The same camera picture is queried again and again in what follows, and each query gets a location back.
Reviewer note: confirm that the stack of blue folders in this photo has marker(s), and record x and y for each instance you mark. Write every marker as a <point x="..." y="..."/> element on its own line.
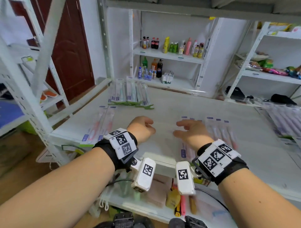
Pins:
<point x="9" y="112"/>

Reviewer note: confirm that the yellow plastic bottle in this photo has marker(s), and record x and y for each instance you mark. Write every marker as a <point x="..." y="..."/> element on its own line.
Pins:
<point x="172" y="199"/>

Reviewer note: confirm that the stack of pink cloths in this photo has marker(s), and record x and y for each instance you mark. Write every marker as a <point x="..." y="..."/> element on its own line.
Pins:
<point x="156" y="195"/>

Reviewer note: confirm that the cluster of water and soda bottles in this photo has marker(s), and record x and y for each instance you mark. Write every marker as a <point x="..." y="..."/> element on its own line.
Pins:
<point x="159" y="68"/>

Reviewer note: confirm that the green printed cardboard box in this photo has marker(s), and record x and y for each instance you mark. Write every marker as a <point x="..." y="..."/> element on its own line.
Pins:
<point x="11" y="152"/>

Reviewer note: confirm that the pile of snack packets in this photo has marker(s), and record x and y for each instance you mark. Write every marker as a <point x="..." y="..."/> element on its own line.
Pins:
<point x="265" y="64"/>

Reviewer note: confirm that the white stationery rack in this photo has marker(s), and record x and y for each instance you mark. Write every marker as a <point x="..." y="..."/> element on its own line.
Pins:
<point x="14" y="77"/>

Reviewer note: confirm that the line of pink toothbrush packets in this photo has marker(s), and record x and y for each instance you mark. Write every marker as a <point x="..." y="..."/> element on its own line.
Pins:
<point x="223" y="134"/>

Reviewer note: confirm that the row of green toothbrush packets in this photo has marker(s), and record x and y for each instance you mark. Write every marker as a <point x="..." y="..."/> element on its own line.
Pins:
<point x="129" y="94"/>

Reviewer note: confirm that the person's left forearm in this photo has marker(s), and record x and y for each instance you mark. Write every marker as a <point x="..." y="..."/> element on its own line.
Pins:
<point x="54" y="190"/>

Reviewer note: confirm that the green plastic basket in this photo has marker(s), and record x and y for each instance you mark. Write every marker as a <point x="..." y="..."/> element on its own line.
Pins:
<point x="28" y="128"/>

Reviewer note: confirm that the person's left hand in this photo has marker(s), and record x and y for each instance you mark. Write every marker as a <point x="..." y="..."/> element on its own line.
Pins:
<point x="141" y="129"/>

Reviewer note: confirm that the clear plastic bottle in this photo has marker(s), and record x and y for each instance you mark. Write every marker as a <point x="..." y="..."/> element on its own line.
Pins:
<point x="124" y="189"/>

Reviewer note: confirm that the hanging paper sheets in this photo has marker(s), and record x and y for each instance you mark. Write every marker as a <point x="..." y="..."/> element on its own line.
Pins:
<point x="14" y="30"/>

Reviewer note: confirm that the person's right forearm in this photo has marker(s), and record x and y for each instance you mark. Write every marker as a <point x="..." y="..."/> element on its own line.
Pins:
<point x="256" y="202"/>

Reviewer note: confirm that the white snack shelving unit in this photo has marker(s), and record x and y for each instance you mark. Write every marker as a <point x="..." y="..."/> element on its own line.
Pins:
<point x="270" y="76"/>

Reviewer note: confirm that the cluster of small white cartons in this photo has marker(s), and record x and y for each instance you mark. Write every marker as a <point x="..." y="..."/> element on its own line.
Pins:
<point x="167" y="78"/>

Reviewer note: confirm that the person's right hand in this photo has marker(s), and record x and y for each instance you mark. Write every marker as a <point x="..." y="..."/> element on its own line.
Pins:
<point x="197" y="135"/>

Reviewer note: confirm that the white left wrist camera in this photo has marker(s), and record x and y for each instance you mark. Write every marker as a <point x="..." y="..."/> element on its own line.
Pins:
<point x="144" y="175"/>

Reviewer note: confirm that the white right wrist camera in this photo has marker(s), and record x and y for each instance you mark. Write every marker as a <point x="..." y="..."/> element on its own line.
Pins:
<point x="184" y="180"/>

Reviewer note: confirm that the yellow and orange shoes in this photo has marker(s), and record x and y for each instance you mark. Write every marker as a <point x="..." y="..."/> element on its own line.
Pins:
<point x="49" y="95"/>

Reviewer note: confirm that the cartoon print bag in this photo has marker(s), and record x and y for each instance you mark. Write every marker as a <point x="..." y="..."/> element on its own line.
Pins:
<point x="47" y="156"/>

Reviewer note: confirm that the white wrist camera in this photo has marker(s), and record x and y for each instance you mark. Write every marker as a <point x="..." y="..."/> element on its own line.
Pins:
<point x="144" y="175"/>
<point x="184" y="180"/>

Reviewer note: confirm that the pink plastic scraper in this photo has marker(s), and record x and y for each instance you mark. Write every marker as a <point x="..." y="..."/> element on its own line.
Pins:
<point x="183" y="206"/>

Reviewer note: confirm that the black pouch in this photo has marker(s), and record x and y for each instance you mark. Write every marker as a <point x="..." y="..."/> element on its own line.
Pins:
<point x="236" y="94"/>

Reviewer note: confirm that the white metal shelf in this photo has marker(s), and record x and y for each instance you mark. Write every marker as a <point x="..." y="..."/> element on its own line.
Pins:
<point x="164" y="112"/>

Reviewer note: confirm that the small black box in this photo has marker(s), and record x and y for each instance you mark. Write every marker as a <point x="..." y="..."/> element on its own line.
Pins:
<point x="282" y="99"/>

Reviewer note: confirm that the yellow snack packet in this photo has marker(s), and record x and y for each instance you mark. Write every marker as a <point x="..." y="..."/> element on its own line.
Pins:
<point x="279" y="27"/>

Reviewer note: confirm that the black shoes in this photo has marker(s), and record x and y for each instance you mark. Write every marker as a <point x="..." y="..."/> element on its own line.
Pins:
<point x="4" y="91"/>

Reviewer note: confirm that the green-bordered price label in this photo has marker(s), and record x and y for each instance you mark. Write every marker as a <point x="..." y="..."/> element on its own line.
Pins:
<point x="73" y="149"/>

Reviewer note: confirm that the row of colourful bottles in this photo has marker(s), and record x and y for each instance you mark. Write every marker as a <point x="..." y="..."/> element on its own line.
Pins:
<point x="165" y="45"/>

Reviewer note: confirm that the clear plastic bag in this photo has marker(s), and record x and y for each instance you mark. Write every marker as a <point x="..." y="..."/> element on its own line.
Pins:
<point x="211" y="209"/>

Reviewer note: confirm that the row of purple toothbrush packets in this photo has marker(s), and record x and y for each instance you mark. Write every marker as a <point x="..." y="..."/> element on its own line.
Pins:
<point x="284" y="119"/>

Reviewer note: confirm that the red-brown wooden door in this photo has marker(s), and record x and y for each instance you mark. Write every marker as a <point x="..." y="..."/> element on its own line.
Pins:
<point x="68" y="51"/>

